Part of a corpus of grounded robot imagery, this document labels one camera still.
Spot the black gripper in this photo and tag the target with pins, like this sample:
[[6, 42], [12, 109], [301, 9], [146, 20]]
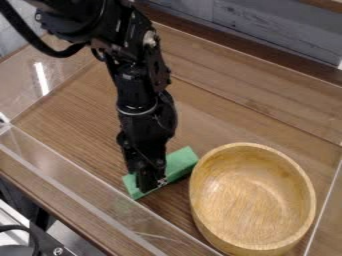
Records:
[[142, 136]]

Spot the green rectangular block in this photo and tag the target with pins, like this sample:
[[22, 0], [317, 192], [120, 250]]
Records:
[[180, 163]]

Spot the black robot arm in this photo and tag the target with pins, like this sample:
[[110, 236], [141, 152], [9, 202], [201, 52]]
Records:
[[122, 40]]

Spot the brown wooden bowl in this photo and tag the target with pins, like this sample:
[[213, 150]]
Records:
[[252, 200]]

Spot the black metal table bracket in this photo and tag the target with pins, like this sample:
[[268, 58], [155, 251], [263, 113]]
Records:
[[48, 245]]

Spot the clear acrylic tray wall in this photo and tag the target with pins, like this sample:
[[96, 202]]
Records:
[[239, 93]]

